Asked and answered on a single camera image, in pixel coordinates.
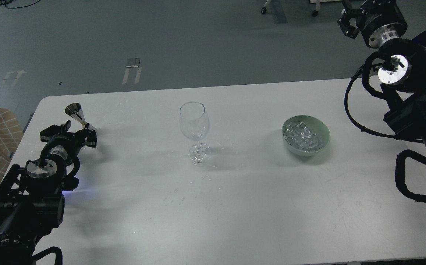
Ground green bowl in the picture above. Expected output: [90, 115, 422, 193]
[281, 115, 331, 157]

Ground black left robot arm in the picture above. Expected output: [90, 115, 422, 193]
[0, 122, 97, 265]

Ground clear wine glass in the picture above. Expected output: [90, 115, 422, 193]
[179, 101, 211, 166]

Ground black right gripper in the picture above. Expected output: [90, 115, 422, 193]
[337, 0, 408, 48]

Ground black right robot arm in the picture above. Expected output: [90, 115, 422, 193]
[337, 0, 426, 203]

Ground clear ice cubes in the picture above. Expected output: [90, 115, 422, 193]
[284, 121, 324, 152]

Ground black floor cables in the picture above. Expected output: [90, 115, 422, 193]
[0, 0, 41, 16]

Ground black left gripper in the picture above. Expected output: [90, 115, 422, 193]
[40, 124, 97, 166]

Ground steel cocktail jigger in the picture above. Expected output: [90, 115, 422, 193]
[64, 103, 97, 132]

